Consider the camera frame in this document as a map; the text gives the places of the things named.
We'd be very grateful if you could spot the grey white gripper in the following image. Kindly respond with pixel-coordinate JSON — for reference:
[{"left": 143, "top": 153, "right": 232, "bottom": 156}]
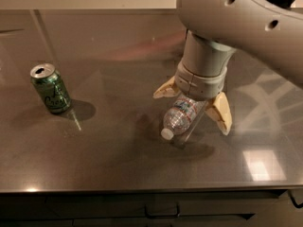
[{"left": 152, "top": 31, "right": 236, "bottom": 135}]

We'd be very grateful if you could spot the clear plastic water bottle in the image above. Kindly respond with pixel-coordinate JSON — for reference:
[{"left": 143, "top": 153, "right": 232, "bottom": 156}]
[{"left": 161, "top": 95, "right": 205, "bottom": 140}]

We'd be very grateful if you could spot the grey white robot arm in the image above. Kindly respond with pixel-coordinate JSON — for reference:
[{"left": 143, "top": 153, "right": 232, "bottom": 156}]
[{"left": 153, "top": 0, "right": 303, "bottom": 140}]

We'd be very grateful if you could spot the green soda can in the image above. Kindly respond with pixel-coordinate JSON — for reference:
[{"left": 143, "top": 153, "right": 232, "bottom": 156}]
[{"left": 30, "top": 63, "right": 71, "bottom": 114}]

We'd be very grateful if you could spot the dark drawer handle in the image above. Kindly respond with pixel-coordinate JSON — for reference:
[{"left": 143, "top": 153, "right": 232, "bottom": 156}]
[{"left": 144, "top": 203, "right": 181, "bottom": 219}]

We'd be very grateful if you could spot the dark handle at right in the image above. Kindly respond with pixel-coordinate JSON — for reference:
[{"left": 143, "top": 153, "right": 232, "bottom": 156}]
[{"left": 288, "top": 190, "right": 303, "bottom": 209}]

